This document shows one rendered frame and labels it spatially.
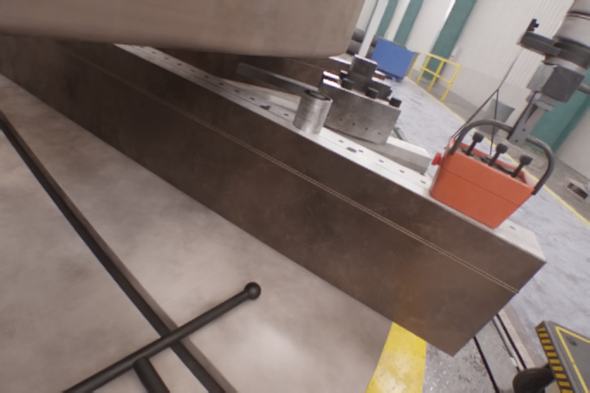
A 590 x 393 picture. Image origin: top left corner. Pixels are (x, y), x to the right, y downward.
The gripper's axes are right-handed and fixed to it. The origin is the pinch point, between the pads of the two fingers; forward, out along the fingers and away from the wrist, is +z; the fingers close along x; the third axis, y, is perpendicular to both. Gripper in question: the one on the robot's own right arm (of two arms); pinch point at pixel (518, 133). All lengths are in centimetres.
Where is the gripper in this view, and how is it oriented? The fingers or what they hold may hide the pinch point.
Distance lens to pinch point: 75.6
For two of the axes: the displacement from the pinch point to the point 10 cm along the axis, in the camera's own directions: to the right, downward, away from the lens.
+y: 8.5, 4.7, -2.4
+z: -3.1, 8.1, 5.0
